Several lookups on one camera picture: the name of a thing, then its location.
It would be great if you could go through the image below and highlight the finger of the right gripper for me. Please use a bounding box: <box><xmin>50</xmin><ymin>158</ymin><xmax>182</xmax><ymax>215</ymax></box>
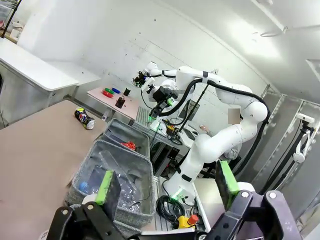
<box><xmin>149</xmin><ymin>99</ymin><xmax>166</xmax><ymax>120</ymax></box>
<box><xmin>165</xmin><ymin>93</ymin><xmax>180</xmax><ymax>107</ymax></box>

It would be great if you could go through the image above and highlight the background black gripper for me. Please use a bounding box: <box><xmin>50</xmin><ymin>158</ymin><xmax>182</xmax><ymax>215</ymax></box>
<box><xmin>132</xmin><ymin>70</ymin><xmax>149</xmax><ymax>89</ymax></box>

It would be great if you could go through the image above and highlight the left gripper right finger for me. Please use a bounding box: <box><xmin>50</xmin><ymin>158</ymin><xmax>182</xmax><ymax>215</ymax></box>
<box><xmin>207</xmin><ymin>159</ymin><xmax>301</xmax><ymax>240</ymax></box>

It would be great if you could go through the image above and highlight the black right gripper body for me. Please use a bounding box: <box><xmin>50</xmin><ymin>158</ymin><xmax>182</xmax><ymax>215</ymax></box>
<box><xmin>152</xmin><ymin>86</ymin><xmax>176</xmax><ymax>103</ymax></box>

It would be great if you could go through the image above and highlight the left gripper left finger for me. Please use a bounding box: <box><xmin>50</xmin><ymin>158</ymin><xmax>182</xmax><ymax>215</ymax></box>
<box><xmin>47</xmin><ymin>169</ymin><xmax>141</xmax><ymax>240</ymax></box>

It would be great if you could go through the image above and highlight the crushed clear plastic bottle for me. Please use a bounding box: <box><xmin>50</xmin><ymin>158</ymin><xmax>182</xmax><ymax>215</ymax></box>
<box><xmin>78</xmin><ymin>180</ymin><xmax>101</xmax><ymax>196</ymax></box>

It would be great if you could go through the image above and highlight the crushed red soda can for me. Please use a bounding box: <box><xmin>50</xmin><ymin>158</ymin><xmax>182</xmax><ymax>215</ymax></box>
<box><xmin>121</xmin><ymin>141</ymin><xmax>137</xmax><ymax>152</ymax></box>

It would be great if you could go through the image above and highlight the grey basket labelled Can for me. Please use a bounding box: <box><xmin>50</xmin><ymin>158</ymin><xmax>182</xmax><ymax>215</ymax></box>
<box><xmin>101</xmin><ymin>118</ymin><xmax>151</xmax><ymax>161</ymax></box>

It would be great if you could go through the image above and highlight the grey basket labelled Plastic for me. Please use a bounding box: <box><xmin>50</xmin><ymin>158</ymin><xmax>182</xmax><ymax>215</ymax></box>
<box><xmin>64</xmin><ymin>139</ymin><xmax>156</xmax><ymax>225</ymax></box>

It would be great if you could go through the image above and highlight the crushed black Pepsi can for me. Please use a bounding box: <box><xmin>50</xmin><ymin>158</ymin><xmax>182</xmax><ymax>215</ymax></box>
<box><xmin>73</xmin><ymin>106</ymin><xmax>96</xmax><ymax>131</ymax></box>

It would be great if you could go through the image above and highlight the computer monitor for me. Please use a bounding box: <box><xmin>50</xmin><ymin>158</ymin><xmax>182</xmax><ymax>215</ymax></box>
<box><xmin>178</xmin><ymin>99</ymin><xmax>201</xmax><ymax>121</ymax></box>

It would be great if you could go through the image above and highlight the seated operator in grey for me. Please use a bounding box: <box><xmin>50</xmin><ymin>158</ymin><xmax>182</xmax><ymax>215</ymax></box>
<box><xmin>219</xmin><ymin>108</ymin><xmax>242</xmax><ymax>161</ymax></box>

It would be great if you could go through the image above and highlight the small pink table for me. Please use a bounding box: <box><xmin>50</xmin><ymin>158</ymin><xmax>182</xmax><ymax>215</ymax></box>
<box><xmin>86</xmin><ymin>86</ymin><xmax>141</xmax><ymax>121</ymax></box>

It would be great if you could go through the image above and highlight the white folding table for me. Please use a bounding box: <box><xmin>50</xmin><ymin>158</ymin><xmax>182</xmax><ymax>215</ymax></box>
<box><xmin>46</xmin><ymin>59</ymin><xmax>102</xmax><ymax>86</ymax></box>
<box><xmin>0</xmin><ymin>37</ymin><xmax>80</xmax><ymax>93</ymax></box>

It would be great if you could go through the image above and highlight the black tripod pole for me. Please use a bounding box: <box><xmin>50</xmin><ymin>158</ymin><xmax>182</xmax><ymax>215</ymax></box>
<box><xmin>0</xmin><ymin>0</ymin><xmax>23</xmax><ymax>39</ymax></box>

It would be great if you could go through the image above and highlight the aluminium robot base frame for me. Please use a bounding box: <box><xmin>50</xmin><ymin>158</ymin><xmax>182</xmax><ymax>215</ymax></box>
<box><xmin>134</xmin><ymin>106</ymin><xmax>211</xmax><ymax>233</ymax></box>

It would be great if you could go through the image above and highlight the coiled black cable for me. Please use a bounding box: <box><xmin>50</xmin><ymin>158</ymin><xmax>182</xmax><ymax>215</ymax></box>
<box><xmin>156</xmin><ymin>194</ymin><xmax>187</xmax><ymax>223</ymax></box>

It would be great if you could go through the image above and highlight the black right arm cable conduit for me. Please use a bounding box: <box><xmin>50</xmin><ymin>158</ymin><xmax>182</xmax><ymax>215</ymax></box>
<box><xmin>172</xmin><ymin>77</ymin><xmax>272</xmax><ymax>173</ymax></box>

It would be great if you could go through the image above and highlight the white camera stand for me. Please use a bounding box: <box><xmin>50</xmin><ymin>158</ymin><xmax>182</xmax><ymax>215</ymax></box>
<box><xmin>291</xmin><ymin>112</ymin><xmax>316</xmax><ymax>164</ymax></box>

